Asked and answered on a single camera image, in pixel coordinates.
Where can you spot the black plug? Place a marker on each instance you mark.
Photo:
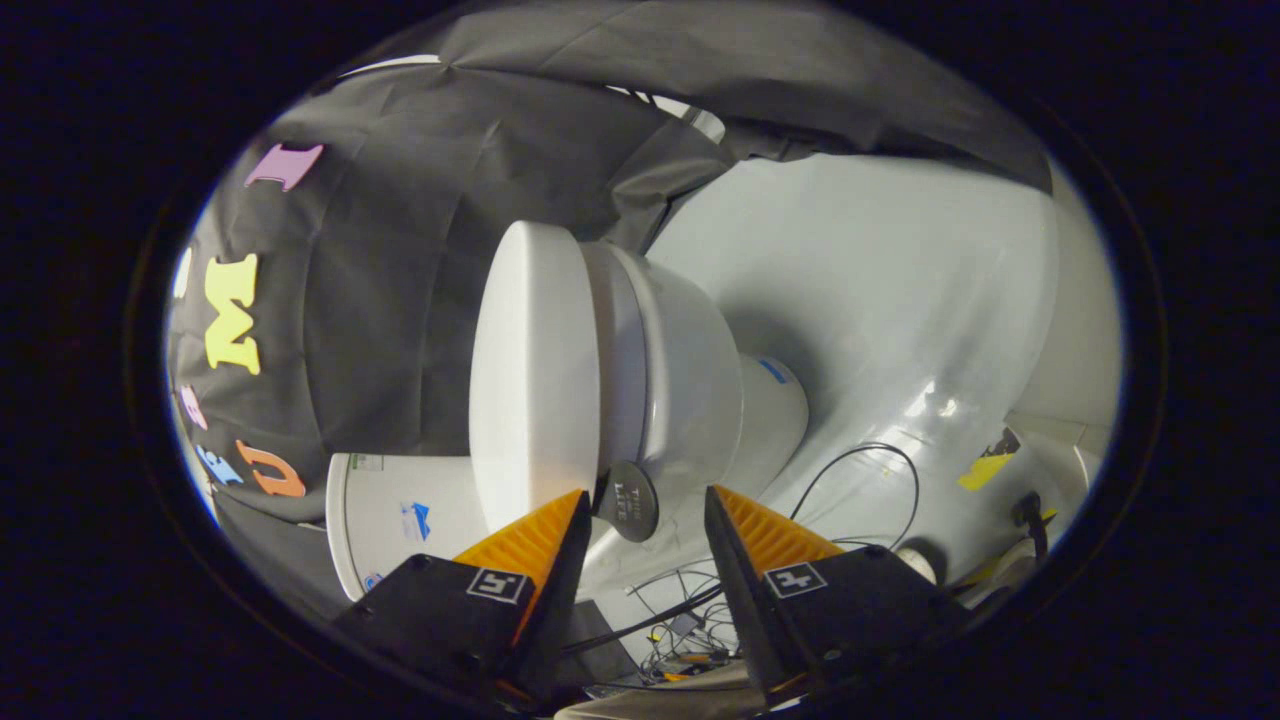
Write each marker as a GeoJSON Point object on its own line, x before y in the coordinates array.
{"type": "Point", "coordinates": [1028, 515]}

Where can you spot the white toilet lid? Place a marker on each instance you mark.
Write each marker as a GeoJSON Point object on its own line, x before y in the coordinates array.
{"type": "Point", "coordinates": [530, 370]}

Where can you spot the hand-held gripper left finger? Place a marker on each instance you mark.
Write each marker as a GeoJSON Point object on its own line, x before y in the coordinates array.
{"type": "Point", "coordinates": [560, 600]}

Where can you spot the black backdrop cloth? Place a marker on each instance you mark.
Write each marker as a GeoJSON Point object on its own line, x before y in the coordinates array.
{"type": "Point", "coordinates": [400, 300]}

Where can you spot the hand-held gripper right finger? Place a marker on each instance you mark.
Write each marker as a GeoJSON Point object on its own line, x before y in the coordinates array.
{"type": "Point", "coordinates": [745, 600]}

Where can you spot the white toilet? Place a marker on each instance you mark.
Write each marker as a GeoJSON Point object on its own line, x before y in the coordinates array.
{"type": "Point", "coordinates": [690, 370]}

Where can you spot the yellow tape piece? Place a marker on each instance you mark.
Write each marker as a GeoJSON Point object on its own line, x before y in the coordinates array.
{"type": "Point", "coordinates": [985, 470]}

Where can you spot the round grey lid tab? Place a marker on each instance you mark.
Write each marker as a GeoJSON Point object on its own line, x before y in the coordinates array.
{"type": "Point", "coordinates": [630, 500]}

